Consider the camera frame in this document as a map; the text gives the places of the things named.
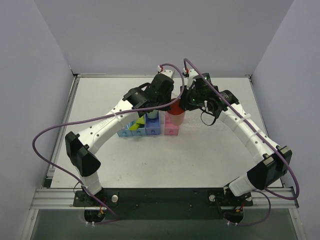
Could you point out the green plastic cup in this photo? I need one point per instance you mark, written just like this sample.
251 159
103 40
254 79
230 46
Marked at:
153 114

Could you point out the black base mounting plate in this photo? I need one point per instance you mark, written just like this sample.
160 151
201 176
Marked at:
161 204

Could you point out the pink drawer box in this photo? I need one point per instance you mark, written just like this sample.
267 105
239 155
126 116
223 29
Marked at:
169 128

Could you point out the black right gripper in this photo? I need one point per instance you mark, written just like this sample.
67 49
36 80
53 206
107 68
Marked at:
186 100

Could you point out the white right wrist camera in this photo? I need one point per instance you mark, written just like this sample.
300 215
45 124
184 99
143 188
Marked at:
189 74

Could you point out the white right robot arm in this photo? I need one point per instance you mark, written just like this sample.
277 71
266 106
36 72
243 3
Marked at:
271 159

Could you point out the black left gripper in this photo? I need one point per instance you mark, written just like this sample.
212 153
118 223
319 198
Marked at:
161 99

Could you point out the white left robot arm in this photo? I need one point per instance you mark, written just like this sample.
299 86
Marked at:
82 147

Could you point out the yellow green toothpaste tube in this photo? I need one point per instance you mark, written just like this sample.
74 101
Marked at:
140 122

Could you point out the aluminium frame rail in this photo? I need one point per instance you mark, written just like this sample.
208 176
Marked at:
65 198

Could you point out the orange plastic cup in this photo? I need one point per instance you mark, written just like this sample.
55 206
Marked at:
176 114

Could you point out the purple drawer box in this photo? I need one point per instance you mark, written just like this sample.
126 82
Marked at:
152 126

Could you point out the clear textured oval tray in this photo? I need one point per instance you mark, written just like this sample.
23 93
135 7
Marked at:
198 120

